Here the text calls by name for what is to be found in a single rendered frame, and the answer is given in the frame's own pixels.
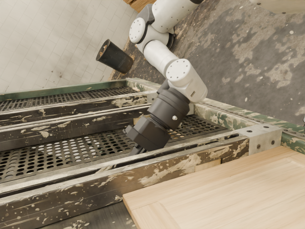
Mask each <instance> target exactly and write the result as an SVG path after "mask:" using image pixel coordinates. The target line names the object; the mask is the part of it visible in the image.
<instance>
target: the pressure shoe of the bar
mask: <svg viewBox="0 0 305 229"><path fill-rule="evenodd" d="M220 164H221V159H217V160H214V161H211V162H208V163H204V164H201V165H197V166H195V172H197V171H200V170H204V169H207V168H210V167H213V166H217V165H220Z"/></svg>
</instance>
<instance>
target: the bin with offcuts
mask: <svg viewBox="0 0 305 229"><path fill-rule="evenodd" d="M96 61H99V62H101V63H103V64H105V65H107V66H109V67H111V68H113V69H115V70H117V71H119V72H121V73H123V74H125V73H127V72H128V71H129V69H130V68H131V66H132V64H133V58H132V57H130V56H129V55H128V54H126V53H125V52H124V51H122V50H121V49H120V48H119V47H117V46H116V45H115V44H114V43H113V42H111V41H110V39H107V40H106V41H105V42H104V43H103V45H102V47H101V48H100V50H99V52H98V54H97V57H96Z"/></svg>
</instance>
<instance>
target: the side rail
mask: <svg viewBox="0 0 305 229"><path fill-rule="evenodd" d="M121 86H127V80H125V79H120V80H109V81H100V82H92V83H84V84H75V85H64V86H55V87H47V88H39V89H30V90H19V91H11V92H2V93H0V101H8V100H18V99H26V98H33V97H41V96H48V95H58V94H66V93H73V92H81V91H88V90H99V89H106V88H114V87H121Z"/></svg>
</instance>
